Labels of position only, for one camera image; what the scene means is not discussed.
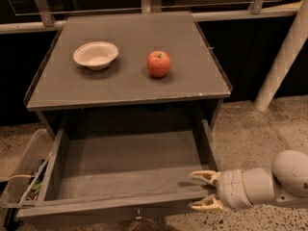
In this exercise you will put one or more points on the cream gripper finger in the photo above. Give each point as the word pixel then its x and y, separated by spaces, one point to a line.
pixel 209 203
pixel 208 177

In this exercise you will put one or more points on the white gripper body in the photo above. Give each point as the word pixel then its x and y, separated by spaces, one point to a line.
pixel 230 187

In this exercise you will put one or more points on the grey top drawer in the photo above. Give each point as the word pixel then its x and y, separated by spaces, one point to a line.
pixel 103 174

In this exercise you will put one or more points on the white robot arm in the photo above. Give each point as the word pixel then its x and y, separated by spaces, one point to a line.
pixel 284 184

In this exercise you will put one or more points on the grey wooden drawer cabinet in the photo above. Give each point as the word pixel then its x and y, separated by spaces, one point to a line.
pixel 62 84

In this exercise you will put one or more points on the red apple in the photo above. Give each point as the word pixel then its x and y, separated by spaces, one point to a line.
pixel 158 64

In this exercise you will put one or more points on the white paper bowl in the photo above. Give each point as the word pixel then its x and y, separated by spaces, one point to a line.
pixel 95 55

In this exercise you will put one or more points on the snack packages in bin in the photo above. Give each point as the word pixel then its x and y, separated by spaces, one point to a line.
pixel 36 181

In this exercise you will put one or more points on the black object beside bin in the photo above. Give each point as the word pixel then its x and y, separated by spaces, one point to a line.
pixel 9 223

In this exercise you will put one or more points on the metal railing with glass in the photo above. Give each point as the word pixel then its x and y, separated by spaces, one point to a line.
pixel 25 16

